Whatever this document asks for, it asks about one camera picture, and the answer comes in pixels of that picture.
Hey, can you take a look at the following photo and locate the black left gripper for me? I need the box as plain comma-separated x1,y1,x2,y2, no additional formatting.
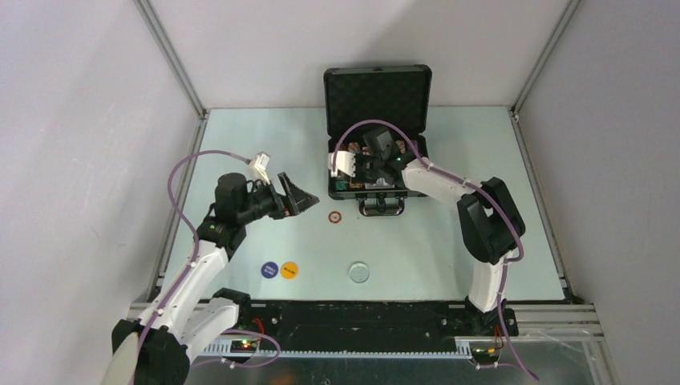
237,172,318,225

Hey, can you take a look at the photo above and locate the orange poker chip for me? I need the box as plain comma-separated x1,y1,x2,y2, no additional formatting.
328,211,342,224

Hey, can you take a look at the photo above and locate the black poker case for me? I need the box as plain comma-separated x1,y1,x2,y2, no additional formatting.
323,64,432,217

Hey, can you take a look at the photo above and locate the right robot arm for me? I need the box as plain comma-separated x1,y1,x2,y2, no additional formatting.
367,120,526,335

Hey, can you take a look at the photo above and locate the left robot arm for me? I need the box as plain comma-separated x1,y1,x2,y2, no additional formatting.
102,172,319,384

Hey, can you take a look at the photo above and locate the yellow big blind button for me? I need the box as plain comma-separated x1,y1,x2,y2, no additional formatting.
281,261,299,280

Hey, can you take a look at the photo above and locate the blue small blind button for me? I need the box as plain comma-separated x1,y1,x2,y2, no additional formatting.
261,261,279,279

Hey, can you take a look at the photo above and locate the clear dealer button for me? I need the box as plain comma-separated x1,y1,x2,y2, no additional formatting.
348,261,370,284

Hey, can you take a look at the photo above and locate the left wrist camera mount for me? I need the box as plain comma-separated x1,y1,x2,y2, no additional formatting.
248,152,270,184

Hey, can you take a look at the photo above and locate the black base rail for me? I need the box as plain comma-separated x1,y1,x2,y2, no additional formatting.
237,301,519,354

